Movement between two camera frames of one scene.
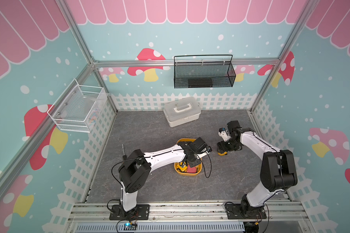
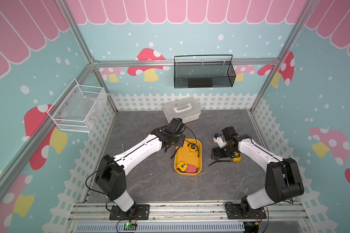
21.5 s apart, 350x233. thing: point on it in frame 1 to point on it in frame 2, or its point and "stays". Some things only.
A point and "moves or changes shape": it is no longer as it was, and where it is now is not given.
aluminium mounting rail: [166, 212] stays
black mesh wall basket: [203, 71] stays
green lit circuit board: [129, 226] stays
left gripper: [194, 163] to [181, 141]
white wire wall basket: [76, 107] stays
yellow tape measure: [222, 154] moves or changes shape
